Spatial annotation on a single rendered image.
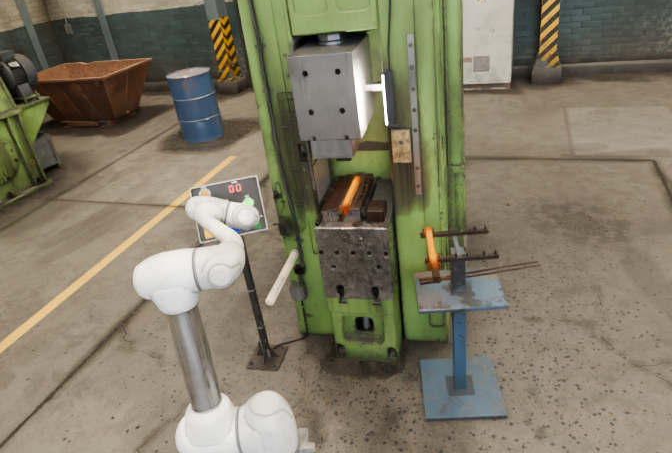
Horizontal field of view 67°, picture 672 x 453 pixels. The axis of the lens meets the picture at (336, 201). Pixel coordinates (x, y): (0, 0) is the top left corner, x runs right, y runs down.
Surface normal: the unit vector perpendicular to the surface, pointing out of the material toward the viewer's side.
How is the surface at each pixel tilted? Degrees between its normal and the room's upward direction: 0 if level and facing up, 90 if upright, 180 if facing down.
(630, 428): 0
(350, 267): 90
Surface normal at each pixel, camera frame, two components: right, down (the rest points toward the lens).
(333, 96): -0.22, 0.47
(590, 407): -0.12, -0.88
